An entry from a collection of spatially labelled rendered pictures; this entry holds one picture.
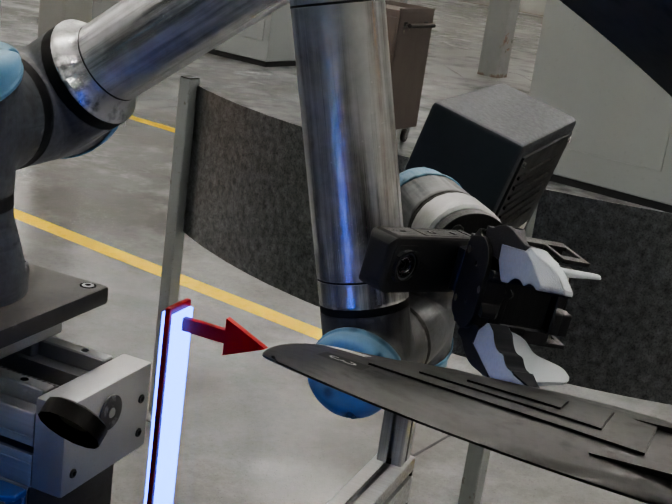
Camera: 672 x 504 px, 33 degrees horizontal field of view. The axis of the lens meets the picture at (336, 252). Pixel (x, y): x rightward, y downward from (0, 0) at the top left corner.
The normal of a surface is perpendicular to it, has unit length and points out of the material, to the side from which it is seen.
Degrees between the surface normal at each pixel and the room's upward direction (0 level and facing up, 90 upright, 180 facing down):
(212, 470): 0
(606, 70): 90
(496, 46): 90
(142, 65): 122
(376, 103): 78
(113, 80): 117
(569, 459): 6
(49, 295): 0
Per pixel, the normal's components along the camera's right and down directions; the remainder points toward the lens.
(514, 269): -0.95, -0.16
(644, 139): -0.58, 0.16
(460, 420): 0.26, -0.93
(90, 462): 0.90, 0.24
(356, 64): 0.27, 0.17
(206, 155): -0.84, 0.04
